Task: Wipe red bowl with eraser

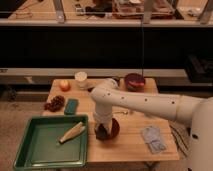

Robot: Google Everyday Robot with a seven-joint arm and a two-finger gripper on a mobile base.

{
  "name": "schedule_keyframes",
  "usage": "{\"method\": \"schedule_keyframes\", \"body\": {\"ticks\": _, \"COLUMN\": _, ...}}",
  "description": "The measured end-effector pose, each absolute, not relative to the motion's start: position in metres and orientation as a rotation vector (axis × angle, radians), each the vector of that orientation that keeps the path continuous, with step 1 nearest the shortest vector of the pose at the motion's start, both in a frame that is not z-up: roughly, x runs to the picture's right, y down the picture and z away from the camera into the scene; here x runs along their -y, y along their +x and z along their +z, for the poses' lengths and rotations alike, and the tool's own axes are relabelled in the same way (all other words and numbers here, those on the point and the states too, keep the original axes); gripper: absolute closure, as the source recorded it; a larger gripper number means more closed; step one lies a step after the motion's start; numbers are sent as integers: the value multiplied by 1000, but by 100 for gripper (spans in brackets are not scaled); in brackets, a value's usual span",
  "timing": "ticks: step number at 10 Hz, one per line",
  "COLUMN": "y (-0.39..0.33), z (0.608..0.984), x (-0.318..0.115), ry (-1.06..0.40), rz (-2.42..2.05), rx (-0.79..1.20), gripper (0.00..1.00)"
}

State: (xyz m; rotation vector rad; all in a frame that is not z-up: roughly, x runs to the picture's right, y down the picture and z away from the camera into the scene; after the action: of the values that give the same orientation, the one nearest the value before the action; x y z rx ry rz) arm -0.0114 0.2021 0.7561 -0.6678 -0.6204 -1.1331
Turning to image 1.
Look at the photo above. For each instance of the orange apple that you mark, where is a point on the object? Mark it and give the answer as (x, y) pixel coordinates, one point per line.
(64, 85)

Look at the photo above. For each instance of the corn cob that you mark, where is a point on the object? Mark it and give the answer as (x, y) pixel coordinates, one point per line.
(73, 132)

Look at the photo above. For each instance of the bunch of red grapes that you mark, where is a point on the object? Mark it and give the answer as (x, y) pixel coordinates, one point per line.
(55, 104)

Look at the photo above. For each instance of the white cup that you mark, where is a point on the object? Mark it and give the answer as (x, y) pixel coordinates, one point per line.
(81, 79)

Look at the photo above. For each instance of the grey folded cloth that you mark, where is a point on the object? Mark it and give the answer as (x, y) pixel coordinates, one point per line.
(153, 138)

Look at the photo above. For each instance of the dark red bowl with food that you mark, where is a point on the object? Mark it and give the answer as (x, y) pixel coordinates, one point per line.
(134, 81)

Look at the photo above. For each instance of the green sponge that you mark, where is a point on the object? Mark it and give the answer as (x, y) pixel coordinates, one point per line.
(71, 107)

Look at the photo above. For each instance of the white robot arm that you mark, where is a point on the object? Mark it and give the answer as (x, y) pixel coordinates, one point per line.
(195, 112)

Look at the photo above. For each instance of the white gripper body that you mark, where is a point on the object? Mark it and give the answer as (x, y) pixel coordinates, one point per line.
(103, 119)

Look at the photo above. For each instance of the green plastic tray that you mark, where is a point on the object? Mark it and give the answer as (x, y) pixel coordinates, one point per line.
(40, 147)

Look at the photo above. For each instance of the black handled knife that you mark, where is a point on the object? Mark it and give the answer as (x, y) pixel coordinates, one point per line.
(90, 89)

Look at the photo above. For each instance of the metal spoon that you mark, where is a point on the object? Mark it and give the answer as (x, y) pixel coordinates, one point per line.
(120, 112)

